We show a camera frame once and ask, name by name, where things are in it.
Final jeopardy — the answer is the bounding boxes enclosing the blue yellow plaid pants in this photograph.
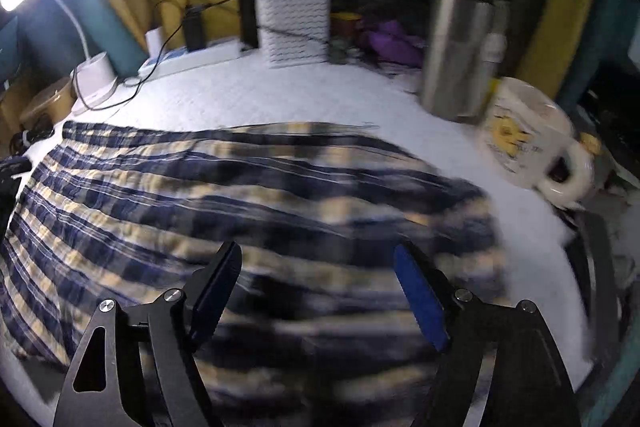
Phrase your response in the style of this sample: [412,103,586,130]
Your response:
[1,121,506,426]

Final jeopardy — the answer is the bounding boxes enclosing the white cartoon mug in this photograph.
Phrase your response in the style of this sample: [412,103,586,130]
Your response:
[476,77,594,209]

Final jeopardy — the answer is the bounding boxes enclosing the white power strip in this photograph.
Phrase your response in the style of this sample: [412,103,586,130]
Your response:
[138,37,241,79]

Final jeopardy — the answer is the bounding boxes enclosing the white desk lamp base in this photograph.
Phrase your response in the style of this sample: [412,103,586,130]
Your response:
[70,52,117,116]

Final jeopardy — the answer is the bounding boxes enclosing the brown lidded container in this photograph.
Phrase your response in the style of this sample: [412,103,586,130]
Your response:
[20,76,76,129]

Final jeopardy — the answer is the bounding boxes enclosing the white charger plug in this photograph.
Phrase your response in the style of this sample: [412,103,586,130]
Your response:
[145,26,165,60]

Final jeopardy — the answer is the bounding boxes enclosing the purple cloth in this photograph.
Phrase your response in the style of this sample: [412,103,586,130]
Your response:
[362,20,425,68]

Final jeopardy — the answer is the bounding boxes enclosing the black power adapter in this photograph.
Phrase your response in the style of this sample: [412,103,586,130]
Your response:
[182,4,206,52]

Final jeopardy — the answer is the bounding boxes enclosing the stainless steel tumbler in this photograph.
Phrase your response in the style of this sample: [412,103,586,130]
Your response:
[419,0,510,121]

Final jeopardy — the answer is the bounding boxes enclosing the white perforated storage basket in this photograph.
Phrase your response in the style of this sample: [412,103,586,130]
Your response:
[256,0,331,68]

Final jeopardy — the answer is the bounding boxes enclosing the black coiled cable bundle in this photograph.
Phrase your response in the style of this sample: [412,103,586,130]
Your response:
[8,114,57,157]

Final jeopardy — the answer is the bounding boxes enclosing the black lamp power cable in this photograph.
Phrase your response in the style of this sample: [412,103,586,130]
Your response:
[71,0,241,112]

